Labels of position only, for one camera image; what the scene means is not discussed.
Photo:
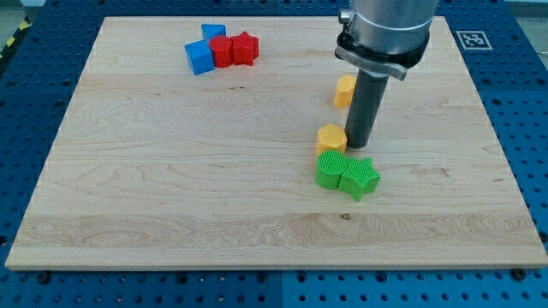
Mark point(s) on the yellow hexagon block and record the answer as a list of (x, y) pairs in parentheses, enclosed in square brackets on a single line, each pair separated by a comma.
[(331, 137)]

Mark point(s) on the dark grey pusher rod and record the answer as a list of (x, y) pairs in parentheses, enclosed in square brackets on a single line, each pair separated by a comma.
[(367, 97)]

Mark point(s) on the white fiducial marker tag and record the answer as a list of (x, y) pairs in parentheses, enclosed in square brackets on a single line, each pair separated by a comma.
[(473, 40)]

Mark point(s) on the green cylinder block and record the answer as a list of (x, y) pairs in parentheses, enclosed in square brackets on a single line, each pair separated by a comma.
[(329, 169)]

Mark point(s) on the green star block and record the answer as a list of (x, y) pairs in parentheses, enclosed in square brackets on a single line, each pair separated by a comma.
[(359, 178)]

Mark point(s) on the wooden board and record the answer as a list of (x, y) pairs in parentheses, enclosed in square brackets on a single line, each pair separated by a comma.
[(157, 168)]

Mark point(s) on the blue block behind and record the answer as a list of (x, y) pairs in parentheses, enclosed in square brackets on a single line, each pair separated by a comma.
[(209, 31)]

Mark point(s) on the blue cube block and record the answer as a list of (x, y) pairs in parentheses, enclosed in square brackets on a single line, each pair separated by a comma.
[(199, 56)]

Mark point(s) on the red cylinder block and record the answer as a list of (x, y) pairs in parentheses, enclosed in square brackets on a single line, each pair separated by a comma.
[(222, 50)]

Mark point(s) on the yellow heart block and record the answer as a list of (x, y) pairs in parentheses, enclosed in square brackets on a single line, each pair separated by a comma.
[(344, 91)]

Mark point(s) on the red star block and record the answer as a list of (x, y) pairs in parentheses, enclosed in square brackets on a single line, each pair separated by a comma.
[(245, 48)]

